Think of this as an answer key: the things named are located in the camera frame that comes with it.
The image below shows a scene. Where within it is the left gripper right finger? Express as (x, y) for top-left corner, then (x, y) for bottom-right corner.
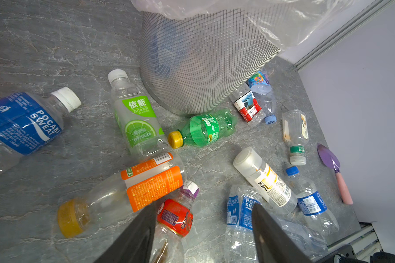
(252, 204), (311, 263)

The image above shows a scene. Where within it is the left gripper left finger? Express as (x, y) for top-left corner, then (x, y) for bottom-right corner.
(96, 204), (157, 263)

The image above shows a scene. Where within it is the pocari sweat bottle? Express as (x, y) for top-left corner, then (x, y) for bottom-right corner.
(224, 185), (262, 263)
(0, 87), (81, 175)

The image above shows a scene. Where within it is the long clear crushed bottle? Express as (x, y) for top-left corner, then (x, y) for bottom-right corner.
(273, 215), (328, 258)

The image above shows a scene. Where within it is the grey mesh trash bin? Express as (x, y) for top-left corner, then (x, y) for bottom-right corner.
(140, 9), (280, 116)

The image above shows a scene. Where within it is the clear plastic bin liner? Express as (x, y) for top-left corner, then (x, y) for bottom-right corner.
(132, 0), (353, 50)

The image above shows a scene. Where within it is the red label small bottle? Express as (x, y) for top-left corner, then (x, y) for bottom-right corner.
(156, 181), (200, 237)

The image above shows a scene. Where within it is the small blue-cap water bottle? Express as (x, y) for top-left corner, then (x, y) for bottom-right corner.
(285, 166), (339, 236)

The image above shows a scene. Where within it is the orange label bottle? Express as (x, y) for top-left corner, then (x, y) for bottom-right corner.
(58, 151), (187, 238)

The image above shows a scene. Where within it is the white yellow label bottle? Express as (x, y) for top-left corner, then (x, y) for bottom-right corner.
(233, 147), (297, 215)

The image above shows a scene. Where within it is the green label lime bottle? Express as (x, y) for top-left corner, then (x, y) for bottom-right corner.
(108, 69), (170, 160)

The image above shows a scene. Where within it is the cream label green-band bottle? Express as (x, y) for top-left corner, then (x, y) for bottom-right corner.
(280, 105), (309, 165)

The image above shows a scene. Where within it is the green soda bottle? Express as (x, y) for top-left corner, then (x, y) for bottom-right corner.
(168, 108), (238, 149)

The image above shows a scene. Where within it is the red white label bottle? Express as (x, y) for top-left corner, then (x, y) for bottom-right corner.
(229, 83), (266, 127)

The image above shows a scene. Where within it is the colourful label blue-cap bottle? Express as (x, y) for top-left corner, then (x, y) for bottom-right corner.
(247, 68), (277, 125)

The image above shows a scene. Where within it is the white slotted cable duct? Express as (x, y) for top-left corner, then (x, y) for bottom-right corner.
(328, 223), (383, 262)

